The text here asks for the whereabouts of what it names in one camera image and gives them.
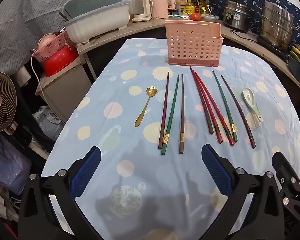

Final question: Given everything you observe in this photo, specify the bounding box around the green chopstick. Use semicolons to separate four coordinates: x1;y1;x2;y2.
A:
212;70;238;142
161;74;180;156

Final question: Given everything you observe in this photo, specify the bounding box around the pink plate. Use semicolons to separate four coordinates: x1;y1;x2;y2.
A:
37;34;58;51

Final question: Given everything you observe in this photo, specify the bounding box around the wooden counter shelf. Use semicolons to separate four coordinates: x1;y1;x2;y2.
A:
76;17;300;94

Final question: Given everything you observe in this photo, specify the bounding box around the white blue dish drainer box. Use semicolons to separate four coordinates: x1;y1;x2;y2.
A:
63;0;130;46

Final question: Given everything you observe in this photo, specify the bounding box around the grey striped curtain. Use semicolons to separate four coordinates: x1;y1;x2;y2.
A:
0;0;73;73

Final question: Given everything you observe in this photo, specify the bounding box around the brown chopstick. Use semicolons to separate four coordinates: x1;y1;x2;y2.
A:
179;73;185;154

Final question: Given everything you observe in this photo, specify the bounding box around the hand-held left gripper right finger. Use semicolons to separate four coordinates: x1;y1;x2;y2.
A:
201;144;287;240

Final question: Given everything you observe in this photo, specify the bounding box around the stainless steel rice cooker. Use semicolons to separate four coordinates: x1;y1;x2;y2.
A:
224;0;252;30

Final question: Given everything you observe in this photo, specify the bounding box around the maroon purple chopstick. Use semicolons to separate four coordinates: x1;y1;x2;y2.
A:
158;72;170;149

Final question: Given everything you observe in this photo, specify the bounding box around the pink electric kettle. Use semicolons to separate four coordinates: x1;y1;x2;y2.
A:
149;0;175;19

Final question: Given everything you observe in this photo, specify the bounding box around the black induction cooker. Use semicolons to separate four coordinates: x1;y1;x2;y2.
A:
256;36;290;60

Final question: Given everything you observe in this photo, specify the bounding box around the black power cable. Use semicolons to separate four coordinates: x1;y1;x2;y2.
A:
230;29;259;42

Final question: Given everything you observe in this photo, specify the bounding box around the white power cable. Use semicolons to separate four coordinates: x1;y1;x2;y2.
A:
31;52;63;123

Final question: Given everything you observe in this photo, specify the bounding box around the dark purple chopstick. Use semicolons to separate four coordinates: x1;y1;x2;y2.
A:
220;74;256;148

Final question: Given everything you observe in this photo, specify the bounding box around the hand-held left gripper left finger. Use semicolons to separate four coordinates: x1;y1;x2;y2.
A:
18;146;102;240

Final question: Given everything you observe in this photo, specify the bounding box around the purple plastic bag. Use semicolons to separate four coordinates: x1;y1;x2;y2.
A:
0;132;32;195

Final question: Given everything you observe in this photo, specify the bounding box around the white gold tin can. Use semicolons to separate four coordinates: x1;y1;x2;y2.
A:
175;1;188;15

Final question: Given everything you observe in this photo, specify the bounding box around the round electric fan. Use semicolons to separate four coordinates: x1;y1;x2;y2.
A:
0;71;17;133

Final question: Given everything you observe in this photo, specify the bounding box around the dark red chopstick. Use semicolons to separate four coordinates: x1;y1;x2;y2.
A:
189;66;214;135

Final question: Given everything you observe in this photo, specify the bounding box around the red plastic basin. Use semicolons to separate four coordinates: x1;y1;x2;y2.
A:
44;46;79;77

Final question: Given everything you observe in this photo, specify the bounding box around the white paper roll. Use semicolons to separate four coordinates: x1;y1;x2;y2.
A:
17;67;32;85

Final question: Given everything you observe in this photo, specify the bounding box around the pink plastic basket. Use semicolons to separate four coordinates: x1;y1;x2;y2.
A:
34;32;73;62

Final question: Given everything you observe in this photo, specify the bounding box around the white ceramic spoon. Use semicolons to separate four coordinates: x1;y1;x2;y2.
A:
242;87;264;123
250;105;260;129

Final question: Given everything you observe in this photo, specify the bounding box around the white electric kettle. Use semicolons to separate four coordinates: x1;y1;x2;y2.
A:
130;0;152;22

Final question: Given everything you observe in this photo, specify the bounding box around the small grey cabinet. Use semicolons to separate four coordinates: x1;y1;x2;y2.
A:
35;65;93;123

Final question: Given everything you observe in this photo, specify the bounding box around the grey plastic bag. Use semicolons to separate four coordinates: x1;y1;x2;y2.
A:
32;106;63;140

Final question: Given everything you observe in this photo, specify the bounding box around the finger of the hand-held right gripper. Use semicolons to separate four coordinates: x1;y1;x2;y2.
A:
272;151;300;200

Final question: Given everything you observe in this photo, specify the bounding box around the clear food container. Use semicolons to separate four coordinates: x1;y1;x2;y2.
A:
200;14;218;22

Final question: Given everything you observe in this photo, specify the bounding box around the stainless steel steamer pot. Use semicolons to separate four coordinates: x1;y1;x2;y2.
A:
259;1;299;52

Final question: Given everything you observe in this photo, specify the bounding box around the pink perforated utensil holder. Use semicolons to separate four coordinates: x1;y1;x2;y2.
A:
164;19;223;67

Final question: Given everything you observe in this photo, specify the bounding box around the blue dotted tablecloth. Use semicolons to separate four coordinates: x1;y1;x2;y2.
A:
41;38;300;240

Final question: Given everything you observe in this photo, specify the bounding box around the dark teal container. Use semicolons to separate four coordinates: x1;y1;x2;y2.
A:
289;44;300;80

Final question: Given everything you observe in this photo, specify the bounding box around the gold flower spoon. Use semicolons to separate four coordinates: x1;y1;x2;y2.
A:
134;86;157;127

